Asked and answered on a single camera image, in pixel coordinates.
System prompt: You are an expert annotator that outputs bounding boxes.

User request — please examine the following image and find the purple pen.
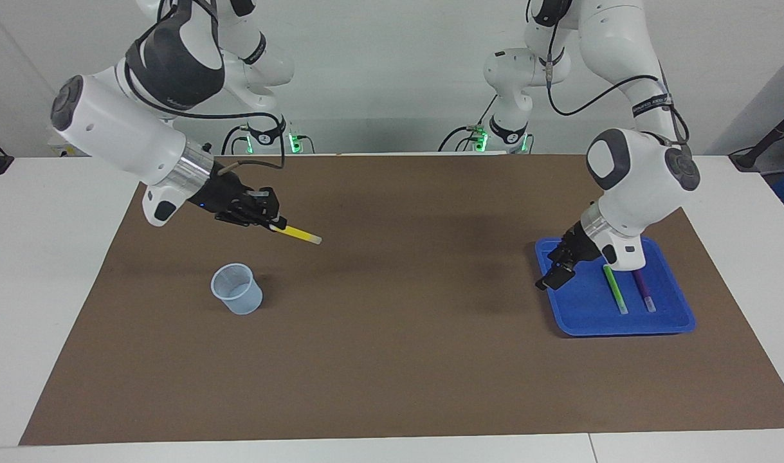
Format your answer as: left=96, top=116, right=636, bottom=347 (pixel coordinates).
left=632, top=270, right=657, bottom=314

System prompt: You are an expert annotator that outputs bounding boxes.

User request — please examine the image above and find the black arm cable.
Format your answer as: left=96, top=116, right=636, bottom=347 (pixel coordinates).
left=123, top=0, right=287, bottom=171
left=525, top=0, right=691, bottom=152

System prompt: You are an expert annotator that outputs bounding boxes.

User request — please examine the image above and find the black base cable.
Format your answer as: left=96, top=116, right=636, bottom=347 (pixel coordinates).
left=437, top=95, right=498, bottom=154
left=221, top=125, right=248, bottom=156

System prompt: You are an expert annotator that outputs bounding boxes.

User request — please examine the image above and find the clear plastic cup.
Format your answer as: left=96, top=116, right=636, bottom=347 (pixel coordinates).
left=210, top=263, right=264, bottom=316

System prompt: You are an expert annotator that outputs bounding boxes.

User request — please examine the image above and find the green pen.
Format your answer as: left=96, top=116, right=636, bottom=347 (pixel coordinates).
left=602, top=264, right=629, bottom=316

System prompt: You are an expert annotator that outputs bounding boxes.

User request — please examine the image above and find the brown table mat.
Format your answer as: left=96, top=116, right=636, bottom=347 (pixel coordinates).
left=19, top=154, right=784, bottom=446

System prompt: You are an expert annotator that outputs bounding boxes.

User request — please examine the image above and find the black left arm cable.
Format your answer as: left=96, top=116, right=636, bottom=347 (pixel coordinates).
left=525, top=0, right=691, bottom=152

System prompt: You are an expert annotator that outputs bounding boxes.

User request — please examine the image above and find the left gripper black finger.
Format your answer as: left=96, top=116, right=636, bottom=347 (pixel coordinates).
left=546, top=238, right=569, bottom=272
left=536, top=264, right=577, bottom=291

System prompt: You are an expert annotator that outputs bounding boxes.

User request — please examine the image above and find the black stand pole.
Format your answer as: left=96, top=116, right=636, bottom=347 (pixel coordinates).
left=729, top=103, right=784, bottom=172

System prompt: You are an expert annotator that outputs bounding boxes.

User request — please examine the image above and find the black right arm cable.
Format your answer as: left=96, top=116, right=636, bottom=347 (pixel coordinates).
left=123, top=0, right=287, bottom=171

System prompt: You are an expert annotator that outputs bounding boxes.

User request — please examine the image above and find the yellow pen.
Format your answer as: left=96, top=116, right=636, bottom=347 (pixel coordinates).
left=271, top=224, right=323, bottom=246

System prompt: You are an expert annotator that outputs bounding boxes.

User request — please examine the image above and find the white box with yellow label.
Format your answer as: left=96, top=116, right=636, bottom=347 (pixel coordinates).
left=48, top=132, right=84, bottom=157

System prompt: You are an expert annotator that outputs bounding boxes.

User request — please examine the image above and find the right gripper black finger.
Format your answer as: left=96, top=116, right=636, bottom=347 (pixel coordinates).
left=253, top=186, right=281, bottom=219
left=215, top=211, right=288, bottom=232

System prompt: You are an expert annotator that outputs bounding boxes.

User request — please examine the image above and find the blue plastic tray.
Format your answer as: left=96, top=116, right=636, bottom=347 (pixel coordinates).
left=534, top=236, right=697, bottom=337

